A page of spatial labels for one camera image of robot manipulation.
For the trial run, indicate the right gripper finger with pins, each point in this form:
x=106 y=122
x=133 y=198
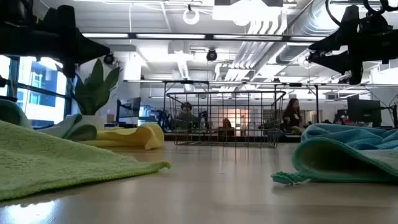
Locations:
x=335 y=60
x=335 y=42

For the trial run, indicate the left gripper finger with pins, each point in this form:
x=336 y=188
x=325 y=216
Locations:
x=87 y=54
x=87 y=40

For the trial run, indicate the pale green microfiber towel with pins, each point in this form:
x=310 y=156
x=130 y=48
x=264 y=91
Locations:
x=77 y=129
x=342 y=168

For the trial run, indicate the yellow microfiber towel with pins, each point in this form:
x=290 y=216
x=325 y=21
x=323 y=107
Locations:
x=136 y=135

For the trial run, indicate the lime green microfiber towel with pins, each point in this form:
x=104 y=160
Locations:
x=62 y=161

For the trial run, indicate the black ceiling spotlight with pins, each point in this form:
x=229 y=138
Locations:
x=211 y=55
x=109 y=59

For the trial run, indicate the potted plant in white pot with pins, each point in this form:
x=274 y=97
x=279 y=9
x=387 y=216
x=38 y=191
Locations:
x=93 y=90

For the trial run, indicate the office window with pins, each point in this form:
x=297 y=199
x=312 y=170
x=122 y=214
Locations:
x=46 y=93

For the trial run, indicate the black computer monitor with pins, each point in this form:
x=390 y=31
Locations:
x=363 y=112
x=132 y=107

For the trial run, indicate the long ceiling light bar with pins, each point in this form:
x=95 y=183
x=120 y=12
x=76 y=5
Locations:
x=171 y=36

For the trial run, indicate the person with headphones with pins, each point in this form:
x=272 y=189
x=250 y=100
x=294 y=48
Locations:
x=186 y=109

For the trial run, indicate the silver ventilation duct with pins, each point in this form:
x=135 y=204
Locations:
x=308 y=25

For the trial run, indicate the black background metal frame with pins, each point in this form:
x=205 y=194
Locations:
x=186 y=82

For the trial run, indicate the black aluminium table frame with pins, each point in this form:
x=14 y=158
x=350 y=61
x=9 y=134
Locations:
x=169 y=137

